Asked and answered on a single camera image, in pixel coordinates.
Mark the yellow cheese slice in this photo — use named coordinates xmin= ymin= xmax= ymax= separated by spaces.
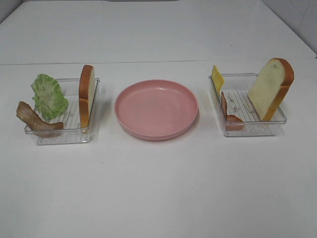
xmin=211 ymin=65 xmax=224 ymax=96

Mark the bacon strip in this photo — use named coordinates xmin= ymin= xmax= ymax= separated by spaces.
xmin=221 ymin=92 xmax=244 ymax=131
xmin=16 ymin=101 xmax=64 ymax=131

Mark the bread slice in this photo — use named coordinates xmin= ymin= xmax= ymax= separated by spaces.
xmin=248 ymin=58 xmax=294 ymax=121
xmin=79 ymin=64 xmax=95 ymax=128

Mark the green lettuce leaf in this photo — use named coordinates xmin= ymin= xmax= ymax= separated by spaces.
xmin=31 ymin=74 xmax=68 ymax=121

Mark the pink round plate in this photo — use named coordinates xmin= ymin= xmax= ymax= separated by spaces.
xmin=114 ymin=80 xmax=199 ymax=141

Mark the right clear plastic tray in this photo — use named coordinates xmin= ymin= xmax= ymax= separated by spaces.
xmin=211 ymin=73 xmax=287 ymax=137

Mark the clear plastic tray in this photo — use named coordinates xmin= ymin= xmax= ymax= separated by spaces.
xmin=211 ymin=73 xmax=287 ymax=137
xmin=24 ymin=77 xmax=100 ymax=145

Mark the left clear plastic tray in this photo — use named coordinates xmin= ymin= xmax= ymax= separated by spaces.
xmin=24 ymin=77 xmax=100 ymax=145

